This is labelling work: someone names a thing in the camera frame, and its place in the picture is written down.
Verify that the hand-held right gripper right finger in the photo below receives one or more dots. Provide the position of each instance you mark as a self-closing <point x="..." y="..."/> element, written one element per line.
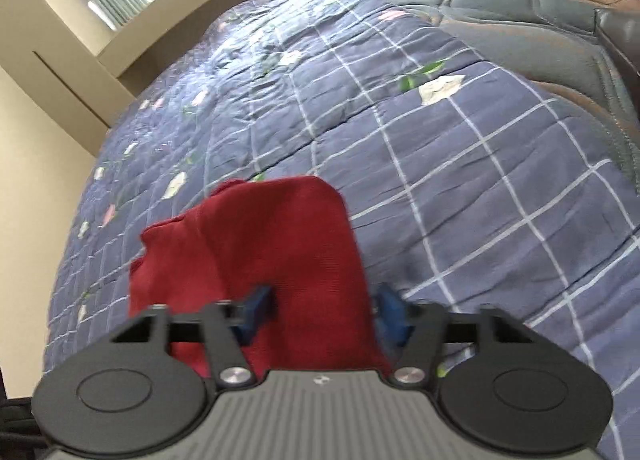
<point x="391" y="321"/>

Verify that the blue plaid floral blanket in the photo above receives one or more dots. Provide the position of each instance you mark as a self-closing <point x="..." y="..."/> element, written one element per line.
<point x="450" y="179"/>

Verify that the red knit garment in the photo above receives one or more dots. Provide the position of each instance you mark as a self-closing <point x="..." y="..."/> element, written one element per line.
<point x="280" y="245"/>

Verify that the dark quilted mattress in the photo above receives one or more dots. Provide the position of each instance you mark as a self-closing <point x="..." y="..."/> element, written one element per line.
<point x="540" y="19"/>

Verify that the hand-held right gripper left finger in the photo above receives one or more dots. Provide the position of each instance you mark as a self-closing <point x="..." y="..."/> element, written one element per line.
<point x="254" y="314"/>

